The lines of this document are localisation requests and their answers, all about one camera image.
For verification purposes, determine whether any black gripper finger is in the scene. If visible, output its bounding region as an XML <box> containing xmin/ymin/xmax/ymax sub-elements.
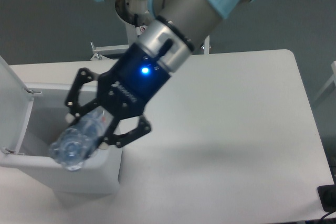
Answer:
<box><xmin>65</xmin><ymin>68</ymin><xmax>101</xmax><ymax>124</ymax></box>
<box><xmin>99</xmin><ymin>114</ymin><xmax>151</xmax><ymax>148</ymax></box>

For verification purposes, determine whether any white furniture leg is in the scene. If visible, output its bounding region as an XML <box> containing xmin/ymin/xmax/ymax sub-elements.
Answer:
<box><xmin>312</xmin><ymin>61</ymin><xmax>335</xmax><ymax>106</ymax></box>

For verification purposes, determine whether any white metal base frame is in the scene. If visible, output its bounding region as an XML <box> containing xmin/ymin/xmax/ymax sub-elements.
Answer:
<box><xmin>90</xmin><ymin>36</ymin><xmax>212</xmax><ymax>61</ymax></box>

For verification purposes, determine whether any white trash can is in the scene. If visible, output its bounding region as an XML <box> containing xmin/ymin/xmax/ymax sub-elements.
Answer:
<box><xmin>1</xmin><ymin>83</ymin><xmax>122</xmax><ymax>194</ymax></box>

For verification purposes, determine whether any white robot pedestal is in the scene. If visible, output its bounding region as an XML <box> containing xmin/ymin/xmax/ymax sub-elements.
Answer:
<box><xmin>115</xmin><ymin>0</ymin><xmax>154</xmax><ymax>46</ymax></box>

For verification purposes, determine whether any black device at edge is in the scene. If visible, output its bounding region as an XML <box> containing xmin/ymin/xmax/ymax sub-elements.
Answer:
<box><xmin>317</xmin><ymin>184</ymin><xmax>335</xmax><ymax>212</ymax></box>

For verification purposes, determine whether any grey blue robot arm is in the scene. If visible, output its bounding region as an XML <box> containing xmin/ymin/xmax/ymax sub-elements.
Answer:
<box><xmin>65</xmin><ymin>0</ymin><xmax>255</xmax><ymax>151</ymax></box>

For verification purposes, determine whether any white trash can lid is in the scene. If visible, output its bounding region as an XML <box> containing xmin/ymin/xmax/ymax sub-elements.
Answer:
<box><xmin>1</xmin><ymin>59</ymin><xmax>34</xmax><ymax>153</ymax></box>

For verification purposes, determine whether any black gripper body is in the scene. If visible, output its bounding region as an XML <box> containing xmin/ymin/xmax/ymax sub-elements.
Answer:
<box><xmin>97</xmin><ymin>41</ymin><xmax>171</xmax><ymax>120</ymax></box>

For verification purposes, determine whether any clear plastic water bottle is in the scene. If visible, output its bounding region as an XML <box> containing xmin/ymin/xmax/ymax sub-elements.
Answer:
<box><xmin>48</xmin><ymin>107</ymin><xmax>113</xmax><ymax>172</ymax></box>

